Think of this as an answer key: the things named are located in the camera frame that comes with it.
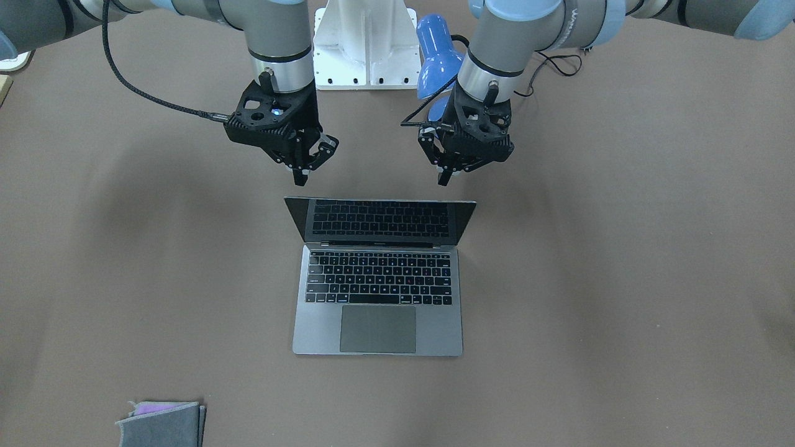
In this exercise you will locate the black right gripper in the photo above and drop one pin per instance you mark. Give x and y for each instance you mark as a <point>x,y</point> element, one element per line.
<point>309,117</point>

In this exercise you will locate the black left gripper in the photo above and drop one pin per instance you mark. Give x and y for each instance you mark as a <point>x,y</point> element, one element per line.
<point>436,156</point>

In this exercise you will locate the grey laptop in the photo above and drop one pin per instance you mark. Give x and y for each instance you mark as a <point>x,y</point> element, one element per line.
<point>379,276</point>

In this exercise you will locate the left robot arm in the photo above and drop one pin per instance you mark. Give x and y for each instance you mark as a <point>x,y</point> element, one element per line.
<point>510,32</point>

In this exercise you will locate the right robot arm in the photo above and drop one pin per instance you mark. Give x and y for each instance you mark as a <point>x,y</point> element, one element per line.
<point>277,35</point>

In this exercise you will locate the blue desk lamp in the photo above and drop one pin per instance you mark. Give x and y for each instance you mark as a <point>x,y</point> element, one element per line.
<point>441,60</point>

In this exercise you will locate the grey folded cloth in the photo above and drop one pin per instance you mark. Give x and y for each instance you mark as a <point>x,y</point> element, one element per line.
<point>163,424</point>

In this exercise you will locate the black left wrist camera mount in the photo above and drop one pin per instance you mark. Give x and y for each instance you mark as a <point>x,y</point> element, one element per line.
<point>486,123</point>

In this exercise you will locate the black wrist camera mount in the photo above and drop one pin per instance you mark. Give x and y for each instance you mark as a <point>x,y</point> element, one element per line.
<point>260,100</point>
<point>486,123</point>

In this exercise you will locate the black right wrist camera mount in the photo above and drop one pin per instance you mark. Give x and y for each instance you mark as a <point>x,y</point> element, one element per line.
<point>260,100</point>

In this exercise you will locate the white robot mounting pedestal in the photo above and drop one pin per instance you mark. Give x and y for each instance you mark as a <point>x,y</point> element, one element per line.
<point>366,45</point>

